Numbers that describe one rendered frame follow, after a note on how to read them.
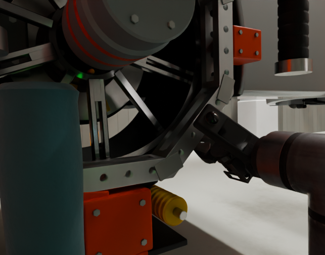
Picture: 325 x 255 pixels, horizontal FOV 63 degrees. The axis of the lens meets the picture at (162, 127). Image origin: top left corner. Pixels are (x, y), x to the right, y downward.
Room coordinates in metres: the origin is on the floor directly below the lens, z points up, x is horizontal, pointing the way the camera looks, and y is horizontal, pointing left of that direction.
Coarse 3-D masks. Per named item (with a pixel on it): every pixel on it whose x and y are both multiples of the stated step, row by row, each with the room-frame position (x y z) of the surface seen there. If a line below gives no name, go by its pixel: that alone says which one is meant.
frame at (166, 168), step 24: (216, 0) 0.56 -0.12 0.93; (216, 24) 0.56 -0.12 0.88; (216, 48) 0.56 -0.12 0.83; (216, 72) 0.56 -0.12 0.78; (216, 96) 0.55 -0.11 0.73; (192, 120) 0.52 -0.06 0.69; (168, 144) 0.54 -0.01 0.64; (192, 144) 0.52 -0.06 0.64; (96, 168) 0.42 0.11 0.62; (120, 168) 0.44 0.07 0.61; (144, 168) 0.47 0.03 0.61; (168, 168) 0.49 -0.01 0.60
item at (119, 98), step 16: (16, 0) 0.55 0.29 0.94; (32, 0) 0.57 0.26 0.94; (48, 16) 0.58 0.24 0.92; (32, 32) 0.56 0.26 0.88; (48, 64) 0.58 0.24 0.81; (16, 80) 0.55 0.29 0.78; (32, 80) 0.56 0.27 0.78; (48, 80) 0.58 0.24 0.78; (112, 80) 0.65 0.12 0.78; (128, 80) 0.67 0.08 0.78; (80, 96) 0.61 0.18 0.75; (112, 96) 0.65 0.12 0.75; (80, 112) 0.61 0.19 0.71; (112, 112) 0.65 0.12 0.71
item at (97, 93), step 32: (0, 0) 0.46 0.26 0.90; (64, 0) 0.51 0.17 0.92; (192, 32) 0.64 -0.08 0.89; (32, 64) 0.48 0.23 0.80; (64, 64) 0.50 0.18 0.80; (160, 64) 0.61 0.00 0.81; (192, 64) 0.64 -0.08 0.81; (96, 96) 0.53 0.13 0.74; (128, 96) 0.58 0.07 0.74; (160, 96) 0.74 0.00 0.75; (192, 96) 0.62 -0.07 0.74; (96, 128) 0.53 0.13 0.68; (128, 128) 0.76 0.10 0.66; (160, 128) 0.60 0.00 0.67
